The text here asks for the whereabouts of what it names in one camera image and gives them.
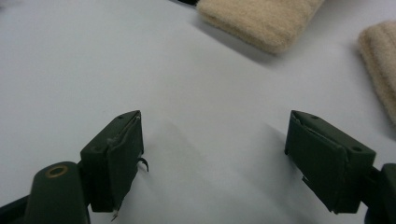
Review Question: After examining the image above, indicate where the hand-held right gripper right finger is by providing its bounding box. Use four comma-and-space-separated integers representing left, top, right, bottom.
284, 109, 377, 215

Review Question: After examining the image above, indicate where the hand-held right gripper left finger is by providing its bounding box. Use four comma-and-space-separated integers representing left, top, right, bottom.
79, 110, 149, 222

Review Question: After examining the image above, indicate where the cream fleece glove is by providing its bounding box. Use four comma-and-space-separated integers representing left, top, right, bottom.
196, 0, 325, 55
357, 20, 396, 126

